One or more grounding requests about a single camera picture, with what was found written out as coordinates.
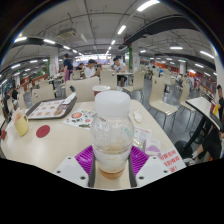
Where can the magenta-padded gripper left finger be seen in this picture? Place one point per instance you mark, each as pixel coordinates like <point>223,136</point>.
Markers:
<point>71,168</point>

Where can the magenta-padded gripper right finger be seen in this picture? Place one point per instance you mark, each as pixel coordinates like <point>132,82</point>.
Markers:
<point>151,168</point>

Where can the clear plastic drink bottle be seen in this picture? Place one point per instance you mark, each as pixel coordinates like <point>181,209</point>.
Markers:
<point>111,133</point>

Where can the white sticker with red print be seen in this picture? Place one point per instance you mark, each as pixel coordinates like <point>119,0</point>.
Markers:
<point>171,160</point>

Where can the flat round red coaster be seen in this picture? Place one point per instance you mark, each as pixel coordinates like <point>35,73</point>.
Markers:
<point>43,131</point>

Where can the colourful printed leaflet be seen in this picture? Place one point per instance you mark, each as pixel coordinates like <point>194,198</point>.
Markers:
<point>78,118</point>

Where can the small white sachet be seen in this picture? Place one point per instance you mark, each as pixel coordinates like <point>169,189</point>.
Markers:
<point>137,116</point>

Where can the dark brown food tray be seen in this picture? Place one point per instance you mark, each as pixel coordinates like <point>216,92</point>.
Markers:
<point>46,109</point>

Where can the person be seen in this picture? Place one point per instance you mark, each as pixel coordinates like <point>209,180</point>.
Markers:
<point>119,66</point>
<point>211,141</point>
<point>6,100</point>
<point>220,103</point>
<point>68,65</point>
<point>90,70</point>
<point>15,94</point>

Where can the yellow mug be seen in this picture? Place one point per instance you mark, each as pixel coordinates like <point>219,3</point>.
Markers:
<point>21,125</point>

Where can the white paper napkin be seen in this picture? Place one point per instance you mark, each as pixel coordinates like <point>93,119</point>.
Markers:
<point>69,98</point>

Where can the beige chair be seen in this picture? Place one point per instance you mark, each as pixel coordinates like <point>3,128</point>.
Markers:
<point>43,94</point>
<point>83,88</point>
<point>160,93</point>

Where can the small red card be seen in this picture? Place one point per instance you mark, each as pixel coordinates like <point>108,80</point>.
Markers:
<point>3,134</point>

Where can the beige dining table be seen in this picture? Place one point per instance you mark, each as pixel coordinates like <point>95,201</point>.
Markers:
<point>203,106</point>

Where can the group of beige chairs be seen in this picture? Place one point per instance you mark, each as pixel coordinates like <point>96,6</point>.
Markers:
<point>137,81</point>

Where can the ceiling air conditioner unit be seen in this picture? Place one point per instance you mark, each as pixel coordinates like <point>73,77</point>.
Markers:
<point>67,32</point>

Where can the group of ceiling lights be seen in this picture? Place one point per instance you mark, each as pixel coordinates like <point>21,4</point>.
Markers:
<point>121,29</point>

